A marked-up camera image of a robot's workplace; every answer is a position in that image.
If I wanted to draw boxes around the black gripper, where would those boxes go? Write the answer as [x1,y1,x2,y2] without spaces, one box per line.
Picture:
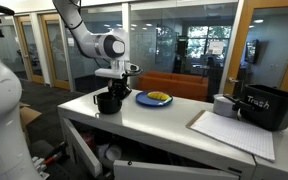
[108,79,132,100]

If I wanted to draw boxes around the black mug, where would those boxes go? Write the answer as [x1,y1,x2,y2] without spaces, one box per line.
[93,92,122,114]

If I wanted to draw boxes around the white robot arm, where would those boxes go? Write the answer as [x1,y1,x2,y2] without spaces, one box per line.
[52,0,141,100]

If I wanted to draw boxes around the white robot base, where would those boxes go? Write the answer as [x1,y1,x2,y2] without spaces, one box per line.
[0,62,43,180]

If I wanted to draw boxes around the blue plate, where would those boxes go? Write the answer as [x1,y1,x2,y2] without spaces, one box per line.
[136,91,172,107]

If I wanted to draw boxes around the yellow corn toy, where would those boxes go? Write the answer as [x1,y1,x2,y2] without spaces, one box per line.
[147,91,169,101]

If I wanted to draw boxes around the light blue spoon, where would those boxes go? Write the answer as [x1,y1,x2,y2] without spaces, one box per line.
[158,97,173,105]

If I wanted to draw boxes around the white cabinet counter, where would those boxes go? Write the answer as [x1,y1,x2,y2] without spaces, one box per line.
[58,91,288,180]

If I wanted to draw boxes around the orange sofa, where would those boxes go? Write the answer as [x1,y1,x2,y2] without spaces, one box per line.
[137,71,208,101]

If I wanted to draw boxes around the small grey pot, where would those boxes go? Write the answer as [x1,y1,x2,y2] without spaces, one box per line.
[213,94,238,119]

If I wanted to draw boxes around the white legal pad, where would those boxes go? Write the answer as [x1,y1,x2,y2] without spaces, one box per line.
[186,110,275,161]

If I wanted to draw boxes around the black trash bin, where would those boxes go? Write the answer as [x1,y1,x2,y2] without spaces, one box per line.
[238,84,288,132]

